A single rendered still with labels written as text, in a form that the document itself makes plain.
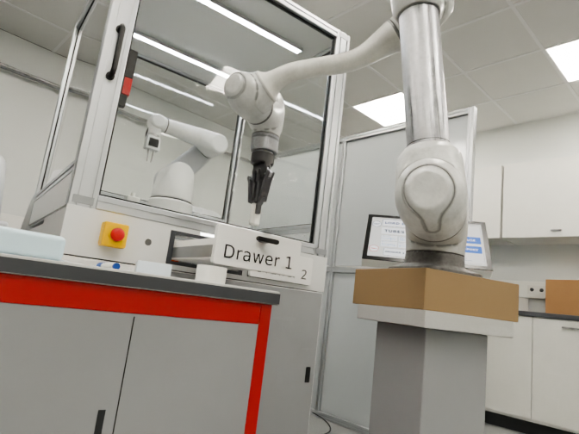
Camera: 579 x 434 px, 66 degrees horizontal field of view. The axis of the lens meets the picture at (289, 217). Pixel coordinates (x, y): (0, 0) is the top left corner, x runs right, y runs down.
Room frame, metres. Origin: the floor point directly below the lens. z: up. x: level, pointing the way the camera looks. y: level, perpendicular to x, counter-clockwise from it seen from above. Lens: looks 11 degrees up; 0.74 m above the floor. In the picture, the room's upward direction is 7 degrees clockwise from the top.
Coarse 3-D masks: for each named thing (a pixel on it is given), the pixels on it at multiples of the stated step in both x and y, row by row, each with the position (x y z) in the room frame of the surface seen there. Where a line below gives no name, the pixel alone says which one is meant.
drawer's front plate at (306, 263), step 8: (304, 264) 1.78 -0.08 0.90; (312, 264) 1.80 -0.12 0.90; (248, 272) 1.64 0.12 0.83; (256, 272) 1.65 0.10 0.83; (264, 272) 1.67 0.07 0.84; (304, 272) 1.78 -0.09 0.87; (280, 280) 1.72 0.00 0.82; (288, 280) 1.74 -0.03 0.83; (296, 280) 1.76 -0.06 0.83; (304, 280) 1.78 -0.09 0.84
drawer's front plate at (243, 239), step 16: (224, 224) 1.20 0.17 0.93; (224, 240) 1.21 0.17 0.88; (240, 240) 1.24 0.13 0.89; (256, 240) 1.26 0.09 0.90; (288, 240) 1.33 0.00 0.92; (240, 256) 1.24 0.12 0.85; (256, 256) 1.27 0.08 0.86; (272, 256) 1.30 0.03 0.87; (288, 256) 1.33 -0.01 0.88; (272, 272) 1.31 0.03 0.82; (288, 272) 1.34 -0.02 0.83
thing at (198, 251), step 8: (184, 240) 1.41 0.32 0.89; (192, 240) 1.36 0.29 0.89; (200, 240) 1.32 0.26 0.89; (208, 240) 1.28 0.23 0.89; (176, 248) 1.46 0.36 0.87; (184, 248) 1.40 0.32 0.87; (192, 248) 1.35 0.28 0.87; (200, 248) 1.31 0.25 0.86; (208, 248) 1.26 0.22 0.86; (176, 256) 1.45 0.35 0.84; (184, 256) 1.39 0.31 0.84; (192, 256) 1.34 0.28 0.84; (200, 256) 1.30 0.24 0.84; (208, 256) 1.26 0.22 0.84; (208, 264) 1.52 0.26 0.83; (216, 264) 1.47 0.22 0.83
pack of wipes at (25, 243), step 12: (0, 228) 0.71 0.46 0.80; (12, 228) 0.73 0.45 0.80; (0, 240) 0.71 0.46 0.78; (12, 240) 0.73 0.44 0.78; (24, 240) 0.74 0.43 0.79; (36, 240) 0.75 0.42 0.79; (48, 240) 0.76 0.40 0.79; (60, 240) 0.77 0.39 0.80; (0, 252) 0.72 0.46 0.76; (12, 252) 0.73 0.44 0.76; (24, 252) 0.74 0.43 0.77; (36, 252) 0.75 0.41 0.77; (48, 252) 0.76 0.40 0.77; (60, 252) 0.78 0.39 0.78
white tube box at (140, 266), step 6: (138, 264) 1.12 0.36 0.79; (144, 264) 1.12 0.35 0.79; (150, 264) 1.13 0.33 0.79; (156, 264) 1.13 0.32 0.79; (162, 264) 1.14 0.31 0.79; (168, 264) 1.14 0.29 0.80; (138, 270) 1.12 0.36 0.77; (144, 270) 1.13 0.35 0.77; (150, 270) 1.13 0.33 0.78; (156, 270) 1.14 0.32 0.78; (162, 270) 1.14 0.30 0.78; (168, 270) 1.15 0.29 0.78
